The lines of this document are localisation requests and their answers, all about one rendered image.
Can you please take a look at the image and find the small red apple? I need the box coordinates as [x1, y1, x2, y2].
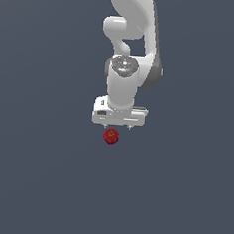
[102, 128, 120, 146]

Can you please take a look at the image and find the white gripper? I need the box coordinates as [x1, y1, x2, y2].
[90, 94, 150, 132]

